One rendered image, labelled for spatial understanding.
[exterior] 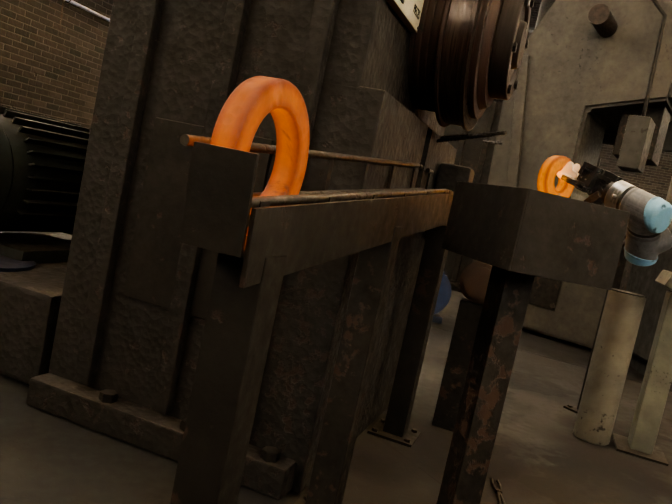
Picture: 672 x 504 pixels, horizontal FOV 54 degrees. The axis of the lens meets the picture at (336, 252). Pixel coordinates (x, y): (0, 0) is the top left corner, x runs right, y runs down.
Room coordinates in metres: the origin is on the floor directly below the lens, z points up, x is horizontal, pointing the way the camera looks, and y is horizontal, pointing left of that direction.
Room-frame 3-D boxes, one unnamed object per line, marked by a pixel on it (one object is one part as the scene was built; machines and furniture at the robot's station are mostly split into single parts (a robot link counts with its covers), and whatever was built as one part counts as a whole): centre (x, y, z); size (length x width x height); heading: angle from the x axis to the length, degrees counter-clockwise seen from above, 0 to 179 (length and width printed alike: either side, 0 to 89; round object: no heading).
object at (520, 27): (1.77, -0.34, 1.11); 0.28 x 0.06 x 0.28; 162
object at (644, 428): (2.22, -1.15, 0.31); 0.24 x 0.16 x 0.62; 162
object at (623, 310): (2.23, -0.99, 0.26); 0.12 x 0.12 x 0.52
